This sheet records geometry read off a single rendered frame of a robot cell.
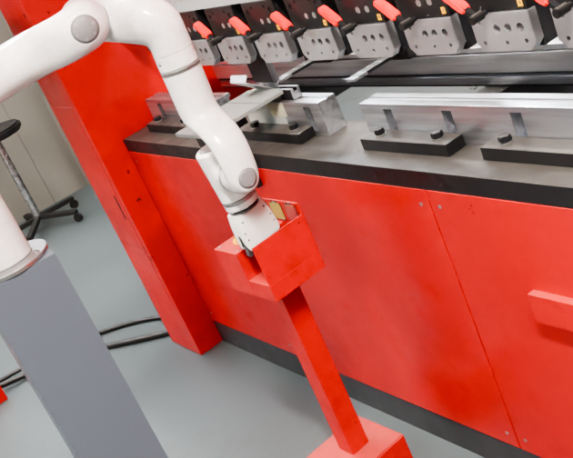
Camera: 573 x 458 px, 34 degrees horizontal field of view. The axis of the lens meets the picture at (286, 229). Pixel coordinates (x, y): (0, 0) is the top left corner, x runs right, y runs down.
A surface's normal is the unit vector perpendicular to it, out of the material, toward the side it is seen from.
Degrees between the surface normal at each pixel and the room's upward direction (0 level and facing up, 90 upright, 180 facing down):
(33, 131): 90
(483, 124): 90
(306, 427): 0
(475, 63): 90
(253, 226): 91
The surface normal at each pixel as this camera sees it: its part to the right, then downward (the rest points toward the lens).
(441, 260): -0.75, 0.51
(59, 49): -0.34, 0.65
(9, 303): 0.47, 0.17
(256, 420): -0.37, -0.85
